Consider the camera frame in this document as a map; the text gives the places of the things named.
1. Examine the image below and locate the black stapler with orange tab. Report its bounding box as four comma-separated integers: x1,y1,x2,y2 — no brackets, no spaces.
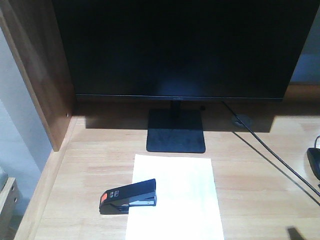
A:
99,178,157,215

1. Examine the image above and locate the white paper sheet stack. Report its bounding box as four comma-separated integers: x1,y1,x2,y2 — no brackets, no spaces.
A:
125,154,224,240

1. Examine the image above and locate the wooden desk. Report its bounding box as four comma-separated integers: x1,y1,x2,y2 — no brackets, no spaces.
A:
0,0,320,240

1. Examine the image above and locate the black monitor stand base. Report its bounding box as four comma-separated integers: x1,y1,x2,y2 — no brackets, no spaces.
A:
146,101,206,154

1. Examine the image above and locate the black computer monitor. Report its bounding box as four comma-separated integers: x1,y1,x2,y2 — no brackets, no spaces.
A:
52,0,320,101

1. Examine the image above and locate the black computer mouse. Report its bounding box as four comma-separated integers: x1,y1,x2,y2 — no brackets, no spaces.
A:
307,147,320,180

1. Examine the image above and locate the wooden armchair with grey cushion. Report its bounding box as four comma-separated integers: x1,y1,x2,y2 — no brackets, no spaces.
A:
0,167,19,240

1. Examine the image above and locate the grey desk cable grommet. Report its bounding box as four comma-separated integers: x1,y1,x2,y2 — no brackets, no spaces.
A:
231,114,253,128

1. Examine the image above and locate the black monitor cable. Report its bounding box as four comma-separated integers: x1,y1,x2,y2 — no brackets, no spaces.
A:
221,100,320,198

